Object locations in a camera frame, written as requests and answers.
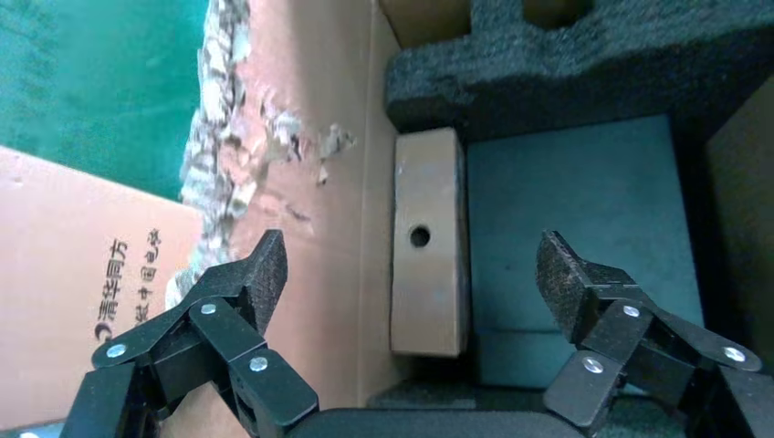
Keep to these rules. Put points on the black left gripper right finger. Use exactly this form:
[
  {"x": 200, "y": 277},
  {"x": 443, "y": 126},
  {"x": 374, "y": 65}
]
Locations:
[{"x": 641, "y": 362}]

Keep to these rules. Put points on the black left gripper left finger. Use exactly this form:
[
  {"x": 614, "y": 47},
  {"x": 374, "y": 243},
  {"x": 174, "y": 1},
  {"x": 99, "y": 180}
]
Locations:
[{"x": 199, "y": 356}]

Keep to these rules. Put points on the big brown cardboard box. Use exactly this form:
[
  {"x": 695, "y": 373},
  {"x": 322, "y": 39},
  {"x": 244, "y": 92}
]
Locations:
[{"x": 326, "y": 199}]

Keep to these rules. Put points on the grey flat foam sheet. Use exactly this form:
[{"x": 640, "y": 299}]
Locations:
[{"x": 574, "y": 199}]

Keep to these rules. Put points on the black foam insert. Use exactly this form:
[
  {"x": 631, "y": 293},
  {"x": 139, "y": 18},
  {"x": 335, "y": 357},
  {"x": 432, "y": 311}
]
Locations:
[{"x": 574, "y": 66}]

